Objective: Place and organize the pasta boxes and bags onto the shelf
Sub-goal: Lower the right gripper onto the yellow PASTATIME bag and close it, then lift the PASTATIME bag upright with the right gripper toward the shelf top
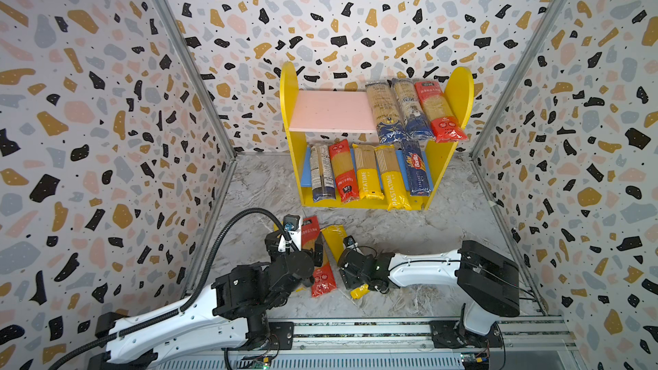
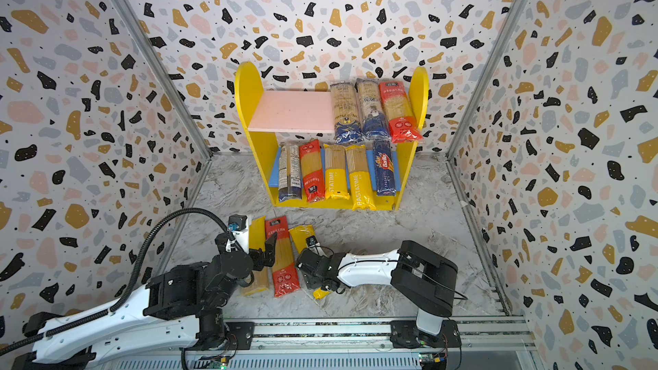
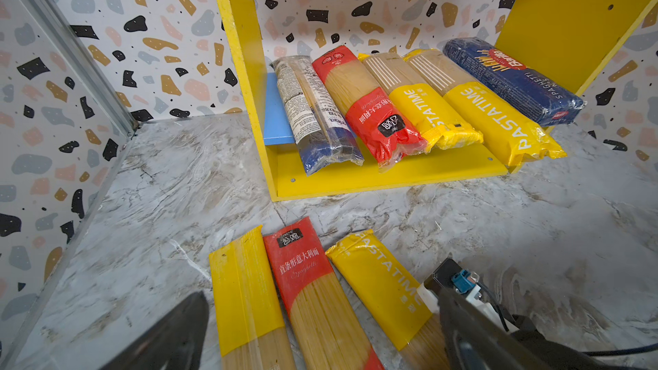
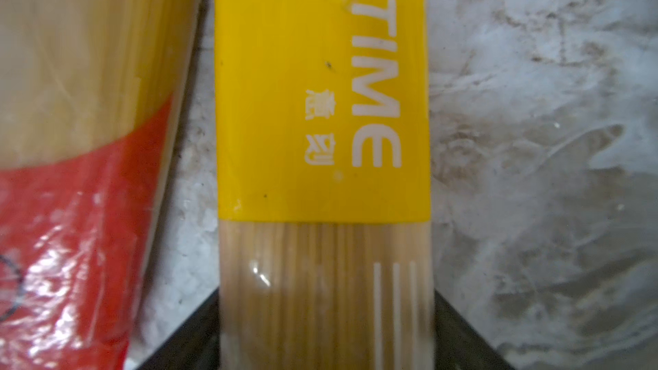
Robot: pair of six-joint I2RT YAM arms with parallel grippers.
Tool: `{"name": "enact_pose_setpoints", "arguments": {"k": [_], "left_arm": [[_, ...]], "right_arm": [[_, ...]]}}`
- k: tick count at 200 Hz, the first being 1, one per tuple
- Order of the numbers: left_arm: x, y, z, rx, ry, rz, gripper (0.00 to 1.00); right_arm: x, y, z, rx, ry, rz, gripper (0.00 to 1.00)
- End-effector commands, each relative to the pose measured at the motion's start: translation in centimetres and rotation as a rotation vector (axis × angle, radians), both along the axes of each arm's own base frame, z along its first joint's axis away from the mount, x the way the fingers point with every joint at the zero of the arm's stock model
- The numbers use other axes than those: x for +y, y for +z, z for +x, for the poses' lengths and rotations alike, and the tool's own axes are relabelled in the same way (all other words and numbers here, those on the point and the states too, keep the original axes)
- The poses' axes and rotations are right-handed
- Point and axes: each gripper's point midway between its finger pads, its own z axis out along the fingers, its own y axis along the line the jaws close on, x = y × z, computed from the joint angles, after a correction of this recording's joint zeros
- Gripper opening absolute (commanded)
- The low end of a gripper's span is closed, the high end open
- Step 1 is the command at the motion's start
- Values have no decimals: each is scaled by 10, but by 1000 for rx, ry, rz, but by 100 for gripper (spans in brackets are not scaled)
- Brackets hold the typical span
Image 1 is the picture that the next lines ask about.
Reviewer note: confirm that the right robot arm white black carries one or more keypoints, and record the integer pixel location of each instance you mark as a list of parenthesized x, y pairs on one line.
[(490, 279)]

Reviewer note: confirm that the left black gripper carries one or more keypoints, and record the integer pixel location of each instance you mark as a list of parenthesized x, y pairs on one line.
[(273, 244)]

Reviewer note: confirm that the clear label spaghetti bag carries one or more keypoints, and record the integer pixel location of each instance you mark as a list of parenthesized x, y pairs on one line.
[(322, 179)]

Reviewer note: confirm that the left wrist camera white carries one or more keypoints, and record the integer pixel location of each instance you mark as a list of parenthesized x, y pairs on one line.
[(291, 239)]

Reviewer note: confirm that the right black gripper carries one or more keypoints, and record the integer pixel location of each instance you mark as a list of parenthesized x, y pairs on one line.
[(347, 262)]

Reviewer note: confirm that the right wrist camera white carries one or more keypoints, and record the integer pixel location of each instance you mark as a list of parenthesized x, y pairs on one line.
[(350, 243)]

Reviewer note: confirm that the yellow Pastatime bag large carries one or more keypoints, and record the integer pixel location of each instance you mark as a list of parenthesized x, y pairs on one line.
[(367, 172)]

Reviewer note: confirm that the blue Barilla spaghetti box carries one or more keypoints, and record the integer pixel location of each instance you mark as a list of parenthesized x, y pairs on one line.
[(415, 169)]

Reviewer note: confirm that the metal base rail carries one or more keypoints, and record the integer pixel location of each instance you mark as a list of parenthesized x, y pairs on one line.
[(528, 342)]

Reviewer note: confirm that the blue portrait spaghetti bag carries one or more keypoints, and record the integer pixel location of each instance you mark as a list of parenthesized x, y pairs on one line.
[(416, 123)]

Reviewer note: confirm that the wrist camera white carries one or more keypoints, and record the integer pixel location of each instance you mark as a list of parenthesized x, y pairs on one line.
[(291, 239), (350, 243)]

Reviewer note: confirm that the red yellow spaghetti bag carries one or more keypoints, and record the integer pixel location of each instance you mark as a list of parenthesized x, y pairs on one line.
[(344, 173)]

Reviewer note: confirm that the yellow shelf pink blue boards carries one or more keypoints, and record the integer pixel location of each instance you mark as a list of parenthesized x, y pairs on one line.
[(329, 112)]

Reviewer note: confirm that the blue yellow spaghetti bag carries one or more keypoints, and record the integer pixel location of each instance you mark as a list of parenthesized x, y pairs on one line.
[(386, 113)]

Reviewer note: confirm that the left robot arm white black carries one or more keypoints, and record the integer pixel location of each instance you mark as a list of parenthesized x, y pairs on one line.
[(230, 313)]

